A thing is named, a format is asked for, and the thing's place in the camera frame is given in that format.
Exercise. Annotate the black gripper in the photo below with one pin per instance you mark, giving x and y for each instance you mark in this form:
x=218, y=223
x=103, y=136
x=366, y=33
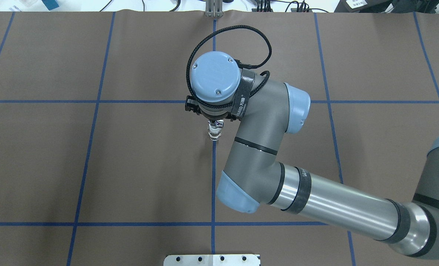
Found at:
x=215, y=126

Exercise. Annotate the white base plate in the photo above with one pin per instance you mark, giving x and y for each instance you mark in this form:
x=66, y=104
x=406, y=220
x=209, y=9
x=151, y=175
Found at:
x=213, y=260

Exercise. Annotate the small metal PPR valve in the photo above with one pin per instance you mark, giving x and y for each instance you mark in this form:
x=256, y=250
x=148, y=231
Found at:
x=215, y=129

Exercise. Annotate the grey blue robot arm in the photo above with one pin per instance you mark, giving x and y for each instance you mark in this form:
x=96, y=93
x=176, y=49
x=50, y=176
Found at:
x=223, y=87

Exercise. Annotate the aluminium frame post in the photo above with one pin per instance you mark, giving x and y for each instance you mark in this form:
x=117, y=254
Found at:
x=214, y=8

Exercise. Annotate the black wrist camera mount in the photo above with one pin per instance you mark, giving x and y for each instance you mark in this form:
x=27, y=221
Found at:
x=191, y=105

